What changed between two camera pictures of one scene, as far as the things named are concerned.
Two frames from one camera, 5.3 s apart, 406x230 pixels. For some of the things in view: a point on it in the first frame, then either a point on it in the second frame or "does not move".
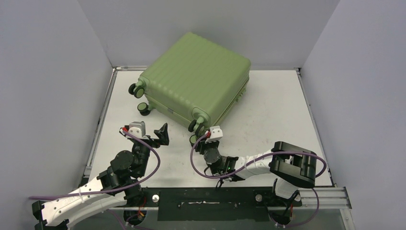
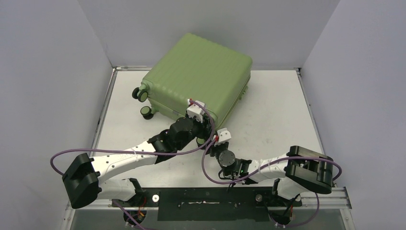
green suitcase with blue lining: [196, 76] does not move
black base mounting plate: [215, 204] does not move
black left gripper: [162, 134] → [204, 128]
